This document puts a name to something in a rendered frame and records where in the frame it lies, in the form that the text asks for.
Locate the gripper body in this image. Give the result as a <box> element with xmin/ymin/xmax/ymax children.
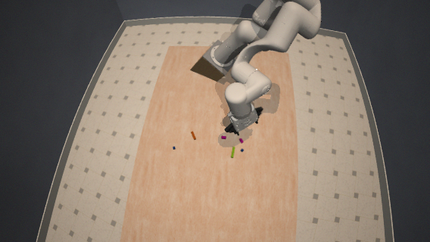
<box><xmin>230</xmin><ymin>104</ymin><xmax>258</xmax><ymax>132</ymax></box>

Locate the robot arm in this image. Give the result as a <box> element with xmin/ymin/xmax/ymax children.
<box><xmin>210</xmin><ymin>0</ymin><xmax>321</xmax><ymax>119</ymax></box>

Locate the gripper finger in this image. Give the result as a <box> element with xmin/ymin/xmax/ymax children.
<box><xmin>225</xmin><ymin>123</ymin><xmax>239</xmax><ymax>136</ymax></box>
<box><xmin>255</xmin><ymin>107</ymin><xmax>263</xmax><ymax>119</ymax></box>

